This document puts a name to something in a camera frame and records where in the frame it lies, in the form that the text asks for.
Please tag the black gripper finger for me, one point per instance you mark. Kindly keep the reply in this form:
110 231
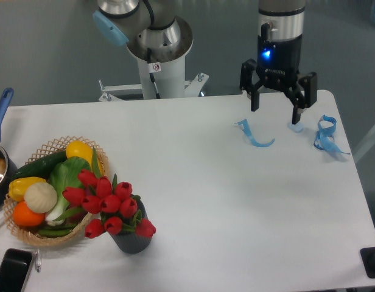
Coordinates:
246 83
302 94

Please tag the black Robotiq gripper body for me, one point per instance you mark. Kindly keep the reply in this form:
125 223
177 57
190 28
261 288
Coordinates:
278 62

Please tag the red tulip bouquet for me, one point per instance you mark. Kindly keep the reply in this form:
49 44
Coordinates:
113 201

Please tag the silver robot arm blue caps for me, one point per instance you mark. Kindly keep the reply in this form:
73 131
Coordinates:
277 20

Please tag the dark grey ribbed vase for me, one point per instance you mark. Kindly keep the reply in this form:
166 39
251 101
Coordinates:
133 242

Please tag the white blue small cap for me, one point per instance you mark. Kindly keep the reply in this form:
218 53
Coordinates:
297 128

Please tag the blue ribbon tangle right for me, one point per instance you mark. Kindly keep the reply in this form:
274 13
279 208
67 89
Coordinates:
324 138

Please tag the blue ribbon strip left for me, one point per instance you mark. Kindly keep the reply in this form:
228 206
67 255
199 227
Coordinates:
245 127

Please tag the black device table corner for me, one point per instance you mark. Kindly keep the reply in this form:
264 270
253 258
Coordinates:
368 259

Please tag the yellow squash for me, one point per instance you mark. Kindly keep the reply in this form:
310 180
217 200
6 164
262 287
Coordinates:
82 150

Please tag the green bok choy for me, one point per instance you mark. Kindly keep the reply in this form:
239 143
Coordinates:
64 175

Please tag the green cucumber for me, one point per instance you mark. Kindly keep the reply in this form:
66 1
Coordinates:
41 167

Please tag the white garlic bulb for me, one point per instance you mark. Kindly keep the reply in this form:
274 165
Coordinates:
40 197

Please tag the green pea pods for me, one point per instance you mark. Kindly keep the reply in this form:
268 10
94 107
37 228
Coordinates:
56 231

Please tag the yellow bell pepper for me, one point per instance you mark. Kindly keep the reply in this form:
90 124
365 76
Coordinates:
18 187

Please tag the orange fruit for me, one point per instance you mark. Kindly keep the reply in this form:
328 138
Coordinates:
23 216

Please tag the silver metal clip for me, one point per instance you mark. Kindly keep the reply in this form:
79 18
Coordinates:
37 263

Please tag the black smartphone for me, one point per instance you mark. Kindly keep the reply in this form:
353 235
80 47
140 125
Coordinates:
14 270

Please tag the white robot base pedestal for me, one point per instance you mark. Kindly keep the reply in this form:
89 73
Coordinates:
160 49

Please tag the blue handled saucepan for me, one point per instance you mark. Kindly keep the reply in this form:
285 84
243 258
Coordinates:
7 166

